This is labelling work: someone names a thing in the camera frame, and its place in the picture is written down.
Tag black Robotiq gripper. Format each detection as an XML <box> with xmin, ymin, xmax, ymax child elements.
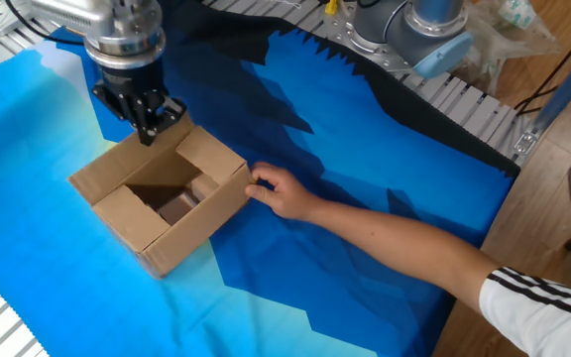
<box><xmin>91</xmin><ymin>57</ymin><xmax>187</xmax><ymax>147</ymax></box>

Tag brown cardboard shipping box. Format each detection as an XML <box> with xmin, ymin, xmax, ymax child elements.
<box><xmin>66</xmin><ymin>112</ymin><xmax>256</xmax><ymax>279</ymax></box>

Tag person's bare forearm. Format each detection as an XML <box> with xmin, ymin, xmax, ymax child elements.
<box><xmin>309</xmin><ymin>195</ymin><xmax>503</xmax><ymax>313</ymax></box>

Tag small brown cardboard box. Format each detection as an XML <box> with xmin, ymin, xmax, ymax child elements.
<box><xmin>185</xmin><ymin>173</ymin><xmax>220</xmax><ymax>199</ymax></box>
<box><xmin>158</xmin><ymin>192</ymin><xmax>200</xmax><ymax>227</ymax></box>

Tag person's bare hand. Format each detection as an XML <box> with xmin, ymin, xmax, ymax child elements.
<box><xmin>245</xmin><ymin>161</ymin><xmax>324</xmax><ymax>223</ymax></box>

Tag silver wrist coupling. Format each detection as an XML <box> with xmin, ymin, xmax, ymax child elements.
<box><xmin>82</xmin><ymin>0</ymin><xmax>167</xmax><ymax>70</ymax></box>

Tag blue mountain landscape cloth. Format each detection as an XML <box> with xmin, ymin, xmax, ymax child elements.
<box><xmin>0</xmin><ymin>0</ymin><xmax>522</xmax><ymax>357</ymax></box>

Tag clear plastic bag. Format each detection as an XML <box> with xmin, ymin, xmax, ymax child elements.
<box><xmin>456</xmin><ymin>0</ymin><xmax>562</xmax><ymax>95</ymax></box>

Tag white shirt black stripes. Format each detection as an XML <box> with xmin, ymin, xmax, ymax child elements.
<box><xmin>478</xmin><ymin>266</ymin><xmax>571</xmax><ymax>357</ymax></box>

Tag black floor cables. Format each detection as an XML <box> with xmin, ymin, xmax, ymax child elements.
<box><xmin>513</xmin><ymin>14</ymin><xmax>571</xmax><ymax>115</ymax></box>

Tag blue-grey aluminium frame bar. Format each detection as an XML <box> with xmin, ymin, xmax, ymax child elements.
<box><xmin>513</xmin><ymin>34</ymin><xmax>571</xmax><ymax>165</ymax></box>

